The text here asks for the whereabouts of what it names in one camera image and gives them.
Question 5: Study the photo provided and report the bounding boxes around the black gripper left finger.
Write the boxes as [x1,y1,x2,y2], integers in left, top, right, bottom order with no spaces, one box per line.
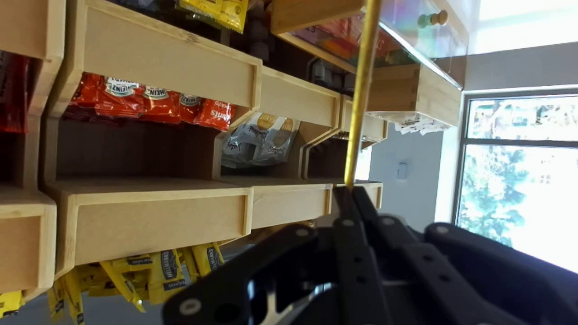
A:
[161,224,337,325]

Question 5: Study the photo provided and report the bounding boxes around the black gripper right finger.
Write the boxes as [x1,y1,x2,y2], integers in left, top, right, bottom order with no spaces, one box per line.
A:
[331,188,524,325]

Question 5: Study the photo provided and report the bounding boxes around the long brown stir stick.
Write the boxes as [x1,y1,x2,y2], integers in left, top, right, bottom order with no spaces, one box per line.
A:
[344,0,382,190]

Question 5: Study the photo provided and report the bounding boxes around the yellow snack packets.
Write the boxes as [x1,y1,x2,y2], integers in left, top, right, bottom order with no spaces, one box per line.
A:
[0,240,228,325]

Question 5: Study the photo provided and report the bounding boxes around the silver snack packets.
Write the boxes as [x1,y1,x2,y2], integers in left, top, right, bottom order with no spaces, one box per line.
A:
[223,114,301,170]

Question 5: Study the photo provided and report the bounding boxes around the wooden snack organizer shelf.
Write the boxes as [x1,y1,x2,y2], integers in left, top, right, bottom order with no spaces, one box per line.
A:
[0,0,470,304]

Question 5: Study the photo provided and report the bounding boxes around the red snack packets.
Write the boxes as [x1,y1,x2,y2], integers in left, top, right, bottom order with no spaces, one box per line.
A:
[0,53,235,136]

